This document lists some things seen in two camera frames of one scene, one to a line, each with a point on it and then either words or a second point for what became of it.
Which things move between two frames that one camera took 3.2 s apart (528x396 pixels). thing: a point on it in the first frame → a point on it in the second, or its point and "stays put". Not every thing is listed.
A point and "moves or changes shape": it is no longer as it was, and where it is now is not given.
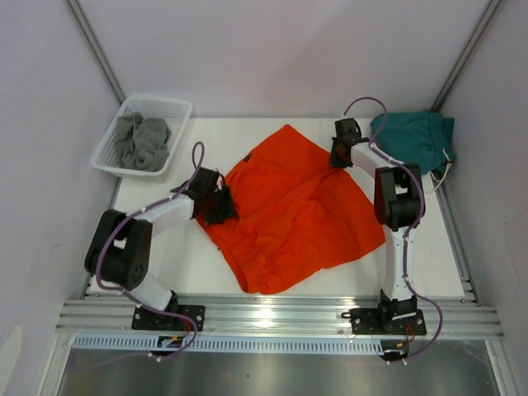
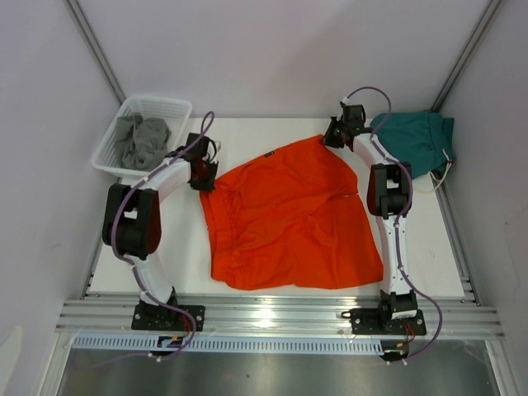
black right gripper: x=333 y=161 → x=327 y=139
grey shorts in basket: x=142 y=143 stays put
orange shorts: x=299 y=209 moves or changes shape
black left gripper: x=227 y=209 → x=208 y=186
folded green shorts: x=420 y=138 stays put
